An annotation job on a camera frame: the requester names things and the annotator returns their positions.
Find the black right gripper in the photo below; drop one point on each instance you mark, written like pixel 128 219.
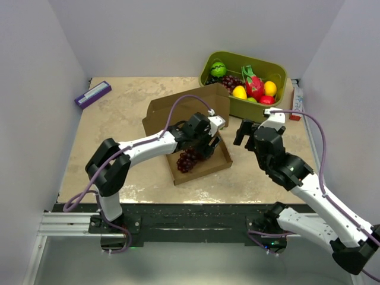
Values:
pixel 245 129

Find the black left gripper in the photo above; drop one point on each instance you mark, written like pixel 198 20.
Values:
pixel 206 150

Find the red grape bunch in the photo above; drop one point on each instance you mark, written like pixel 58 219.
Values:
pixel 231 82
pixel 188 159

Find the brown cardboard box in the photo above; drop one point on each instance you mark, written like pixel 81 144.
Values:
pixel 180 107

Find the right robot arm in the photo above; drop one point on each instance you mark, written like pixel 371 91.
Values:
pixel 350 240

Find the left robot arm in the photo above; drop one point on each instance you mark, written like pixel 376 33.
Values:
pixel 109 165

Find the red white toothpaste box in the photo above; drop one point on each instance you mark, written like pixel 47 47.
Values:
pixel 297 104

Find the purple rectangular box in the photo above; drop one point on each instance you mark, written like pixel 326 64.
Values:
pixel 92 95

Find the green plastic basket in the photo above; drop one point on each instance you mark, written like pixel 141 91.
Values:
pixel 267 71

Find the green lime toy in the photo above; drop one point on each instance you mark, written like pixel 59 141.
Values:
pixel 251 99

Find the red apple toy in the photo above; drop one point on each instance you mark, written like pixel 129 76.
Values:
pixel 267 100

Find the yellow lemon toy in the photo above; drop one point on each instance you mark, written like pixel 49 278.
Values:
pixel 239 92

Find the pink dragon fruit toy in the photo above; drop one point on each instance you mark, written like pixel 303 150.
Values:
pixel 253 84

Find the yellow orange fruit toy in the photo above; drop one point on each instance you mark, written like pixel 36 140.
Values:
pixel 270 89

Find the dark grape bunch in basket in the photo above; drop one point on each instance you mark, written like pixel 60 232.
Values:
pixel 211 81

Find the red grape bunch in basket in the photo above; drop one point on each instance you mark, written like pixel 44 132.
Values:
pixel 231 82

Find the green watermelon toy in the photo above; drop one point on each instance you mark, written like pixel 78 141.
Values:
pixel 218 69

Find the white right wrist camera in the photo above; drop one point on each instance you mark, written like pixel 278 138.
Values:
pixel 275 118

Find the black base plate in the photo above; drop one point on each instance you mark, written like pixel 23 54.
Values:
pixel 248 224

